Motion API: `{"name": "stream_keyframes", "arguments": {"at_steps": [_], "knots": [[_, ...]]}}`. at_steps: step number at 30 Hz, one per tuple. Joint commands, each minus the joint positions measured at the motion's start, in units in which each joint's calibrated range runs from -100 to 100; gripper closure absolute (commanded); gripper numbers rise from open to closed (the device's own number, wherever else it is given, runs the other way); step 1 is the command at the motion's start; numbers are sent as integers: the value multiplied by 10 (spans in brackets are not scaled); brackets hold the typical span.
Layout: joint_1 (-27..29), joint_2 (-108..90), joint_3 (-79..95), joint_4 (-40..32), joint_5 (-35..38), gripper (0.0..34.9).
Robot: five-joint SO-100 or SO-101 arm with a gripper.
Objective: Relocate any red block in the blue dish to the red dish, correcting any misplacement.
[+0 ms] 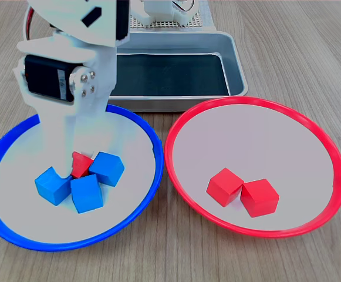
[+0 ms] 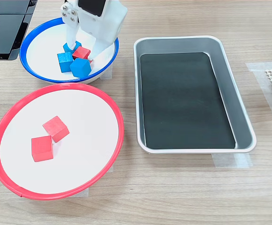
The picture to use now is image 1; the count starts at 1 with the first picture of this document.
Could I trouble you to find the blue-rimmed white plate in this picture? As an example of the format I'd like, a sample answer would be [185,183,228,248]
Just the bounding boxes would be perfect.
[0,103,163,253]

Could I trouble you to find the blue cube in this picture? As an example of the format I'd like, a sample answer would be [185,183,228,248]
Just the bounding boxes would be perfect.
[70,173,104,214]
[88,151,126,187]
[34,166,72,206]

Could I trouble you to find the red cube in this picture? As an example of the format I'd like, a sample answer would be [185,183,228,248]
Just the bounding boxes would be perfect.
[205,167,245,208]
[70,151,95,179]
[240,178,280,219]

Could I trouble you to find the black mat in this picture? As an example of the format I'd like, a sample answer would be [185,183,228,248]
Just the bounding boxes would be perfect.
[111,52,231,97]

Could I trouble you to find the red-rimmed white plate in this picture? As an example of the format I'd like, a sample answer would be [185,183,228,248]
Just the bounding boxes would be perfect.
[164,96,341,239]

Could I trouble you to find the steel tray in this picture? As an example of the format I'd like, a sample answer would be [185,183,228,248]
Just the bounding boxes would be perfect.
[108,31,249,113]

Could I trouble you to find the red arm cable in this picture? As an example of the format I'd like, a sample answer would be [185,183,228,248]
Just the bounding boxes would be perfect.
[23,5,36,42]

